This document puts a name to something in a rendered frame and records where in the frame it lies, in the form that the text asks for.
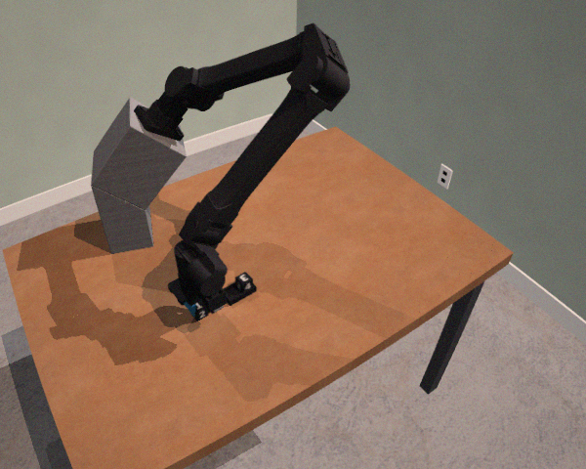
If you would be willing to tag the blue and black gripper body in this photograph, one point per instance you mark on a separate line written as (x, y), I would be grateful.
(174, 287)

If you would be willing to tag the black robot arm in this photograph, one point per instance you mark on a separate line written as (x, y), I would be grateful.
(317, 62)

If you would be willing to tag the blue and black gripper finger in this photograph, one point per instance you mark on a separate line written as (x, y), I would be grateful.
(191, 308)

